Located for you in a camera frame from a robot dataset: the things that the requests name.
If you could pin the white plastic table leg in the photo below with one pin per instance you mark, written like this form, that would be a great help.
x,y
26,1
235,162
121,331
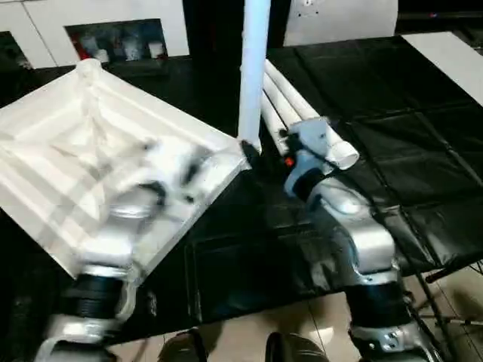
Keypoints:
x,y
283,105
253,75
332,139
270,124

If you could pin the white plastic table top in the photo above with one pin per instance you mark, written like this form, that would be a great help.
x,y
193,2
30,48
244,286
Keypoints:
x,y
68,151

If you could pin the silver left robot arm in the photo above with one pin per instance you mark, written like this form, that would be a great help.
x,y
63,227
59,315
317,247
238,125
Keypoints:
x,y
106,256

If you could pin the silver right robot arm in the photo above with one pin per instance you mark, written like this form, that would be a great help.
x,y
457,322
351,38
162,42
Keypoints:
x,y
362,249

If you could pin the black cabinet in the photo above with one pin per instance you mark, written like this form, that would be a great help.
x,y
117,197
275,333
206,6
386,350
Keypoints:
x,y
219,26

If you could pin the black work mat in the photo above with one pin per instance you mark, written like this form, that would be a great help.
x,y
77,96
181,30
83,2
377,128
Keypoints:
x,y
407,151

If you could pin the white plastic bag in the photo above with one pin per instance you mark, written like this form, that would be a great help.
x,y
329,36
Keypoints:
x,y
343,21

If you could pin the small bottles on shelf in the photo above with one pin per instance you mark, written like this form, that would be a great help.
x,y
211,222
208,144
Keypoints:
x,y
121,41

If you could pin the dark right robot foot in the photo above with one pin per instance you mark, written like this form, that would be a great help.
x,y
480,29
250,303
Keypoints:
x,y
296,348

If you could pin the white flat sheet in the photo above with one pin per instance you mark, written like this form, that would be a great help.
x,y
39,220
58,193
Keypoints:
x,y
449,64

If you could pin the black rod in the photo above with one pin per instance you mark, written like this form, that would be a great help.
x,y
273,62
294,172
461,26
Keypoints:
x,y
456,268

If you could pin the white cabinet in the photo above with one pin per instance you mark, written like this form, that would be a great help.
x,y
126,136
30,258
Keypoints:
x,y
45,23

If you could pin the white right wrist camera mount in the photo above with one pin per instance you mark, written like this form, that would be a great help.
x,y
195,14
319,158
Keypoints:
x,y
306,154

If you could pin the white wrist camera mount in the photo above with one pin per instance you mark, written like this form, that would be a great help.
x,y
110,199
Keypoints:
x,y
177,166
306,154

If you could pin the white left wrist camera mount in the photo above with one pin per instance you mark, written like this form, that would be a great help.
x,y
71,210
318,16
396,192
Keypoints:
x,y
177,166

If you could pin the chrome tube frame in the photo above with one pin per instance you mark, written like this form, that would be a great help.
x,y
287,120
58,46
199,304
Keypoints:
x,y
445,324

